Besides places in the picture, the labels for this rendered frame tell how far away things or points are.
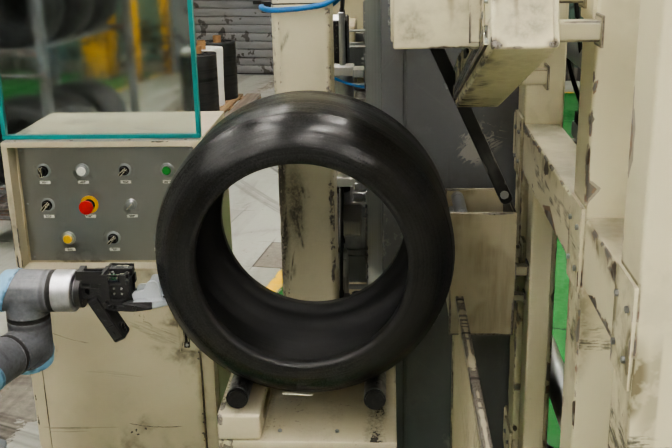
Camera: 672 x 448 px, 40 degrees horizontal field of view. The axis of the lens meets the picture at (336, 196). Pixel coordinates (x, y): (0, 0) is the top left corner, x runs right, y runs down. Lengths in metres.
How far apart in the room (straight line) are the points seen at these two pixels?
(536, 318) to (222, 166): 0.85
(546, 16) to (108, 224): 1.65
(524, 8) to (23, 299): 1.20
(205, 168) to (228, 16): 9.87
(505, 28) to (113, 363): 1.80
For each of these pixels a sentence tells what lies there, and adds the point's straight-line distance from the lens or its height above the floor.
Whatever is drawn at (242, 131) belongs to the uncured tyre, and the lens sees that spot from 1.72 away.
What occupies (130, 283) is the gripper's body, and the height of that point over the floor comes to 1.10.
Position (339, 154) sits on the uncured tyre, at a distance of 1.68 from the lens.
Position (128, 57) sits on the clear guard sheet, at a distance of 2.51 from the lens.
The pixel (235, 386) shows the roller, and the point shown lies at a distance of 1.91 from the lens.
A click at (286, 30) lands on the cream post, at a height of 1.60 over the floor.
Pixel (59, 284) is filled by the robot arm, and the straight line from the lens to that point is 1.98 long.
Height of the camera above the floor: 1.83
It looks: 17 degrees down
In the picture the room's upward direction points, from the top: 1 degrees counter-clockwise
